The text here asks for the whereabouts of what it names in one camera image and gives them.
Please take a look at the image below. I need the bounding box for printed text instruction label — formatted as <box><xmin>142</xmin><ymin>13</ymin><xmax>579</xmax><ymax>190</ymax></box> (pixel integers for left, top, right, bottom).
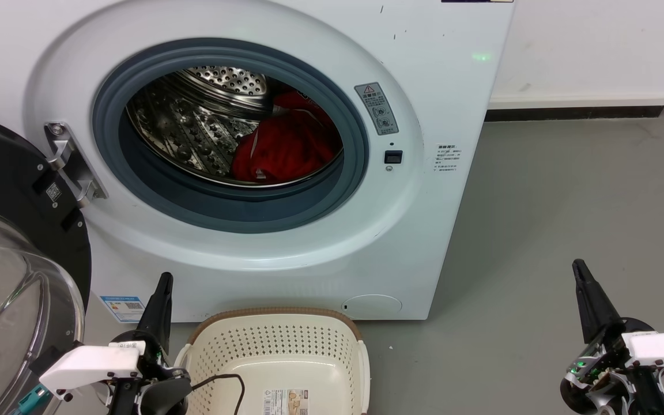
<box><xmin>434</xmin><ymin>144</ymin><xmax>463</xmax><ymax>175</ymax></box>

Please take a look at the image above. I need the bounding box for silver metal door hinge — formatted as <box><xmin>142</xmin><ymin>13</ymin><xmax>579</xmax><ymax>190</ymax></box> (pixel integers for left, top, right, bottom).
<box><xmin>44</xmin><ymin>122</ymin><xmax>108</xmax><ymax>209</ymax></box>

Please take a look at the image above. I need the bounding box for red and white garment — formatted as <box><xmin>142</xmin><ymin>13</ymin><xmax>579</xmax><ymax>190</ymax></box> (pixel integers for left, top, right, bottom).
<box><xmin>230</xmin><ymin>90</ymin><xmax>343</xmax><ymax>185</ymax></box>

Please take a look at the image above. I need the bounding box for cream perforated laundry basket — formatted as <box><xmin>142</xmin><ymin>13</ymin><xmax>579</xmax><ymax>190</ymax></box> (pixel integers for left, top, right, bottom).
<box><xmin>174</xmin><ymin>307</ymin><xmax>371</xmax><ymax>415</ymax></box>

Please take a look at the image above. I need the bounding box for white wall skirting ledge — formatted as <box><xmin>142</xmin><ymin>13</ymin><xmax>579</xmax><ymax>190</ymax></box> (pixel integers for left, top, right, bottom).
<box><xmin>485</xmin><ymin>89</ymin><xmax>664</xmax><ymax>122</ymax></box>

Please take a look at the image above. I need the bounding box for blue energy label sticker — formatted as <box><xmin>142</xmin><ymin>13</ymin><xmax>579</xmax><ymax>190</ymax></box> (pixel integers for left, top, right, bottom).
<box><xmin>100</xmin><ymin>296</ymin><xmax>146</xmax><ymax>323</ymax></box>

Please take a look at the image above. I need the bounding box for grey warning sticker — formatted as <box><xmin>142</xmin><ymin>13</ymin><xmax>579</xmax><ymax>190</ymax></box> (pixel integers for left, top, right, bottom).
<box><xmin>354</xmin><ymin>82</ymin><xmax>399</xmax><ymax>136</ymax></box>

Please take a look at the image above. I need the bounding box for grey rubber door gasket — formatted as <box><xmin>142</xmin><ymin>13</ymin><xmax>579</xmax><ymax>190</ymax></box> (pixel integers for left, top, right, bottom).
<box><xmin>92</xmin><ymin>38</ymin><xmax>370</xmax><ymax>234</ymax></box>

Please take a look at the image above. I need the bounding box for washing machine glass door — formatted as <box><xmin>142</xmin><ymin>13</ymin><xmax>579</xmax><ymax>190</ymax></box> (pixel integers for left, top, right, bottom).
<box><xmin>0</xmin><ymin>112</ymin><xmax>92</xmax><ymax>415</ymax></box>

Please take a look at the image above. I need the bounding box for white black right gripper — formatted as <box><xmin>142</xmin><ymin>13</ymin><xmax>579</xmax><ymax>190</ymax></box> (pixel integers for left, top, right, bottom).
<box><xmin>560</xmin><ymin>259</ymin><xmax>664</xmax><ymax>415</ymax></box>

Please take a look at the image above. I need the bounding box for white front-load washing machine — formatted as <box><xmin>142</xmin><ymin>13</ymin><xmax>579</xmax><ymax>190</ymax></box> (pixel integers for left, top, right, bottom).
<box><xmin>0</xmin><ymin>0</ymin><xmax>515</xmax><ymax>322</ymax></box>

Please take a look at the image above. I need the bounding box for steel washing machine drum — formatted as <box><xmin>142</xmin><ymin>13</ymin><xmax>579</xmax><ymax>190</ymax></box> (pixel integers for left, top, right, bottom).
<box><xmin>126</xmin><ymin>66</ymin><xmax>286</xmax><ymax>184</ymax></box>

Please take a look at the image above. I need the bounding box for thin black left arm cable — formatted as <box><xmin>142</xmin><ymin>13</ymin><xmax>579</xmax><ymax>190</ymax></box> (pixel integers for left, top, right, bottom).
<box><xmin>190</xmin><ymin>373</ymin><xmax>246</xmax><ymax>415</ymax></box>

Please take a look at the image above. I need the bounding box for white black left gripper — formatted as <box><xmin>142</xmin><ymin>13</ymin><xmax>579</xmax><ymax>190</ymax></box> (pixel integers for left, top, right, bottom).
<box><xmin>39</xmin><ymin>272</ymin><xmax>192</xmax><ymax>415</ymax></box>

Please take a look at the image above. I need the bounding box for round white filter cover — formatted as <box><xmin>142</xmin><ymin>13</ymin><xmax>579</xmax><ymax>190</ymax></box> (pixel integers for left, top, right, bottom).
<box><xmin>342</xmin><ymin>294</ymin><xmax>403</xmax><ymax>319</ymax></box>

